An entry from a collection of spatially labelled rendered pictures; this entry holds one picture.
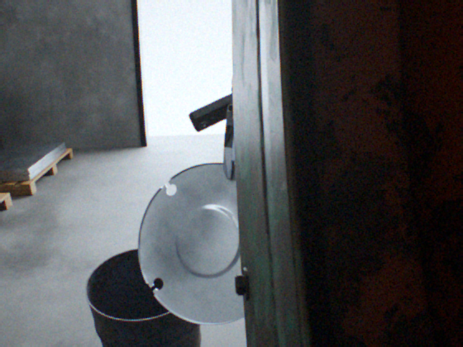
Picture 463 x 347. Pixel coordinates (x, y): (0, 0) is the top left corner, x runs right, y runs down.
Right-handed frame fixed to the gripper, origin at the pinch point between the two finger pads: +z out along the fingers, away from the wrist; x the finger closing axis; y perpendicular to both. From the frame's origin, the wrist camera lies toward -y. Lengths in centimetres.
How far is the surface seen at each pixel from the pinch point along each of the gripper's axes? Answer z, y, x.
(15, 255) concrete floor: 11, -164, 136
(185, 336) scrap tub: 34, -20, 67
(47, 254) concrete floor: 6, -143, 141
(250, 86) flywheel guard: 12.0, 8.5, -39.7
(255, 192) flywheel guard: 17.6, 9.2, -37.6
